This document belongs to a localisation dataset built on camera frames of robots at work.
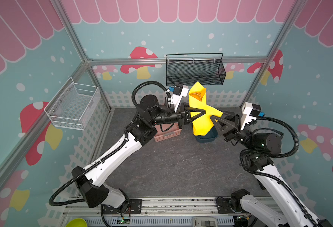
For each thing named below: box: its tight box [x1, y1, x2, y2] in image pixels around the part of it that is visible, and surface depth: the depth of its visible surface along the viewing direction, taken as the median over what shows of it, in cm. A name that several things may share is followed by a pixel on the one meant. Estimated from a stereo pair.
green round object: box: [65, 218, 88, 227], surface depth 69 cm
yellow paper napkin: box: [188, 81, 224, 137], surface depth 50 cm
